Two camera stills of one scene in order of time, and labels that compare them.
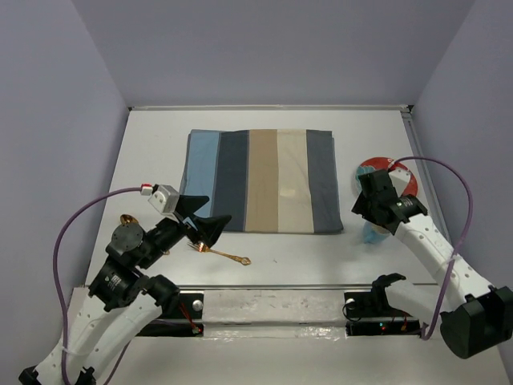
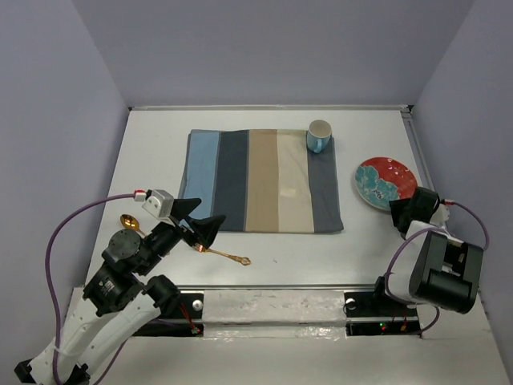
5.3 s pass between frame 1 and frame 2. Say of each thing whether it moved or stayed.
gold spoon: stayed
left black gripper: stayed
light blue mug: moved
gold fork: stayed
